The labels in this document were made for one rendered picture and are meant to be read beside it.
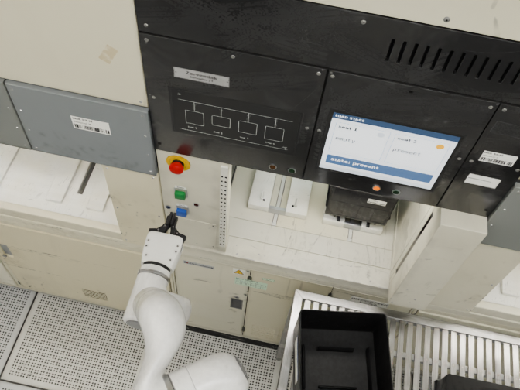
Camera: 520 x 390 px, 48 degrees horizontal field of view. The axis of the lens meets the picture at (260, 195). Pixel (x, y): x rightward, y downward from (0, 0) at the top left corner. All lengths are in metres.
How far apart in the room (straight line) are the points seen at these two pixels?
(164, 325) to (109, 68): 0.59
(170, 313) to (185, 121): 0.50
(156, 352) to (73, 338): 1.74
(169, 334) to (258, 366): 1.63
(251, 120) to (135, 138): 0.34
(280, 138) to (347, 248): 0.75
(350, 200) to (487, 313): 0.61
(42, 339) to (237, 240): 1.22
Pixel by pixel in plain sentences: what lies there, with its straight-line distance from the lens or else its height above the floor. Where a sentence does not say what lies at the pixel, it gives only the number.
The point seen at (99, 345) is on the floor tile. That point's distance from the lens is 2.83.
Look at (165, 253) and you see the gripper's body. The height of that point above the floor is 1.22.
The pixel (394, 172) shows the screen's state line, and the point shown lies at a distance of 1.45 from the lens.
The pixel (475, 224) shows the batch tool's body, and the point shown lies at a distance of 1.58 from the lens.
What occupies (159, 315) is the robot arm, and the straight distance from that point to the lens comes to 1.16.
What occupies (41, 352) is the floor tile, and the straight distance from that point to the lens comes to 2.88.
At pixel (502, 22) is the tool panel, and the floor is 1.99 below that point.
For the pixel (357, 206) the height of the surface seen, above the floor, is 1.03.
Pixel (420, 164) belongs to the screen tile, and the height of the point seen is 1.56.
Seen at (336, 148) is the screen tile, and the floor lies 1.56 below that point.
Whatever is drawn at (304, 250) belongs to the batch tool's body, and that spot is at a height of 0.87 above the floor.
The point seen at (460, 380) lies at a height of 0.86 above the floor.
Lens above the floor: 2.65
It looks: 58 degrees down
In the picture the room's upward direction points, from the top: 7 degrees clockwise
